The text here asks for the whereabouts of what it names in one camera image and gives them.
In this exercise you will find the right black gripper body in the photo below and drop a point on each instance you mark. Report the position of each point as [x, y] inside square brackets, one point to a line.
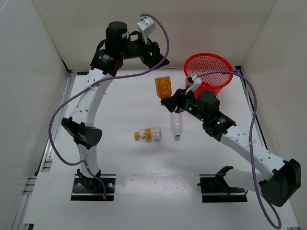
[188, 104]

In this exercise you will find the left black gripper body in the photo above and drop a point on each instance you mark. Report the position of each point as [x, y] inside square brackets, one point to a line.
[138, 49]

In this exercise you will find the clear bottle with blue cap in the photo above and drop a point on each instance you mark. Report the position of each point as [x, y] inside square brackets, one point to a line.
[176, 125]

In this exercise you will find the orange plastic bottle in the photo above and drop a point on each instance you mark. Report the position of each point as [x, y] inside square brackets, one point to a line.
[163, 87]

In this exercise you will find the clear bottle with yellow cap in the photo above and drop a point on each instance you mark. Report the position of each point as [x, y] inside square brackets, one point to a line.
[149, 134]

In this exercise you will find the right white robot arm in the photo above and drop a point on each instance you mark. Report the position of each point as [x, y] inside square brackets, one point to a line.
[282, 178]

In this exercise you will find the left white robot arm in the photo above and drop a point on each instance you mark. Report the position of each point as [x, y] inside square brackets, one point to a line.
[108, 59]

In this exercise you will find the red mesh plastic bin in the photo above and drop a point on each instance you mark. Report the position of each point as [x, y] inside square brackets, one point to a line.
[209, 66]

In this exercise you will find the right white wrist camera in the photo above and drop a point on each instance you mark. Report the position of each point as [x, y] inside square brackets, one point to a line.
[194, 82]

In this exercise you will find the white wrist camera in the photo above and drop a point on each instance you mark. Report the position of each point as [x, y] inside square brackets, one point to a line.
[194, 82]
[146, 26]

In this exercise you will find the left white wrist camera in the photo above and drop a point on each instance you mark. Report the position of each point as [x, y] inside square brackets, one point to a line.
[146, 26]

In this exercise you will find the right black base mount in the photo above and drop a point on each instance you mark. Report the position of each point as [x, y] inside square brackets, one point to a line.
[214, 188]

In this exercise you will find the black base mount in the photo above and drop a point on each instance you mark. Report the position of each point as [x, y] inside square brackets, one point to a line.
[83, 192]
[214, 188]

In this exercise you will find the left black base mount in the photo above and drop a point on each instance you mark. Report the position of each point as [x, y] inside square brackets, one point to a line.
[83, 192]

